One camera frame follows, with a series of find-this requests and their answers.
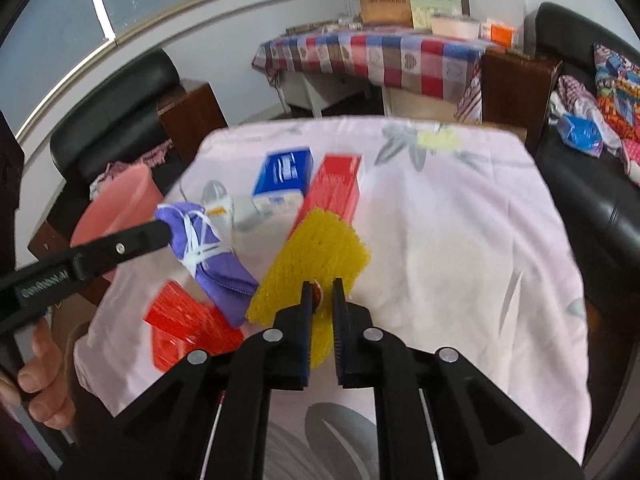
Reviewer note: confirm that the pale green box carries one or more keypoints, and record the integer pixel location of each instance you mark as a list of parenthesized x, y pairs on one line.
[(435, 7)]

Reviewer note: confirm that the person's left hand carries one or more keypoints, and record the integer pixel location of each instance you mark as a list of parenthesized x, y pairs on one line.
[(50, 375)]

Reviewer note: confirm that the checked heart tablecloth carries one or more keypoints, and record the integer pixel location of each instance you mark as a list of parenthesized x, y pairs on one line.
[(400, 60)]

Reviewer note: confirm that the white power strip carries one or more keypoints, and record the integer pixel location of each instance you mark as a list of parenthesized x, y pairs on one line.
[(340, 25)]

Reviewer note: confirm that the red foil packet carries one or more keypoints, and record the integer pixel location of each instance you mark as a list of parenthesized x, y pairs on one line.
[(185, 320)]

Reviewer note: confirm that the crumpled cloth on armchair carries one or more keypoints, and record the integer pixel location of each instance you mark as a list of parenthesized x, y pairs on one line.
[(150, 155)]

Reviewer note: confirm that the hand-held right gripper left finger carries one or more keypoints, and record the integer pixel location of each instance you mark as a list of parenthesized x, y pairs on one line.
[(300, 350)]

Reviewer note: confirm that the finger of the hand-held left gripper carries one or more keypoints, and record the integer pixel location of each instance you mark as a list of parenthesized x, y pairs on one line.
[(120, 247)]

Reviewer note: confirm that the black leather sofa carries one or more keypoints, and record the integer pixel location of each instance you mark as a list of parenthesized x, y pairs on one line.
[(590, 185)]

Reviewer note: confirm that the wooden table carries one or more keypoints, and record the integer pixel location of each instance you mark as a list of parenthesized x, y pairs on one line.
[(515, 133)]

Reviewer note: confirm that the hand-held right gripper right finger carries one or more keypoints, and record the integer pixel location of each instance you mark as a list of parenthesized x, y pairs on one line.
[(340, 345)]

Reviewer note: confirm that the pink floral tablecloth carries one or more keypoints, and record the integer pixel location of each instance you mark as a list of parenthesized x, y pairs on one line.
[(450, 260)]

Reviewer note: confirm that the pink plastic bucket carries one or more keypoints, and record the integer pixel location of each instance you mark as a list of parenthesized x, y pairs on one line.
[(115, 205)]

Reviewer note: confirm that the orange white box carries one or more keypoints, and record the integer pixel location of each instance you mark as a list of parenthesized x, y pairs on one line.
[(502, 35)]

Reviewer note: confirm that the purple face mask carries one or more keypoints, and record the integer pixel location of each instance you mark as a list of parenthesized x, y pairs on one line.
[(220, 275)]

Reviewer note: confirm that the pink dotted cushion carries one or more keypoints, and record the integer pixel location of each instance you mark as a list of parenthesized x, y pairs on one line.
[(635, 160)]

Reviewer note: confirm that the colourful printed cushion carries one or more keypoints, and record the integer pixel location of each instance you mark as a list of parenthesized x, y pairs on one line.
[(620, 90)]

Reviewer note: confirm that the blue plastic bag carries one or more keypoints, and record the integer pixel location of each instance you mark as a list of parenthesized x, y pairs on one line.
[(580, 132)]

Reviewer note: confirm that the white desk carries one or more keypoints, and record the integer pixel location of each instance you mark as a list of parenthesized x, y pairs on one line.
[(300, 92)]

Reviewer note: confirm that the red box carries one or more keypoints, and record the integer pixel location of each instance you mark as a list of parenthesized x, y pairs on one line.
[(335, 185)]

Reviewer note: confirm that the dark flat box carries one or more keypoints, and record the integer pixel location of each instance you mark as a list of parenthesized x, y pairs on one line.
[(302, 30)]

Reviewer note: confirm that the checked cloth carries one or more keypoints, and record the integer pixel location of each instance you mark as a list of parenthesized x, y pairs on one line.
[(575, 92)]

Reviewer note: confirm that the black leather armchair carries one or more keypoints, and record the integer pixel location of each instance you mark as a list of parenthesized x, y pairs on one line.
[(110, 110)]

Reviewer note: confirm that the blue white box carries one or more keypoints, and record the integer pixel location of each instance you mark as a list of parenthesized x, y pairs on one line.
[(282, 170)]

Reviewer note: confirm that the long yellow foam net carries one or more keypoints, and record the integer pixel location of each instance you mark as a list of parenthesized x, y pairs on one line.
[(310, 250)]

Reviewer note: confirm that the white rectangular container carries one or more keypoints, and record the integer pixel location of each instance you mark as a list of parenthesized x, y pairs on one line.
[(452, 27)]

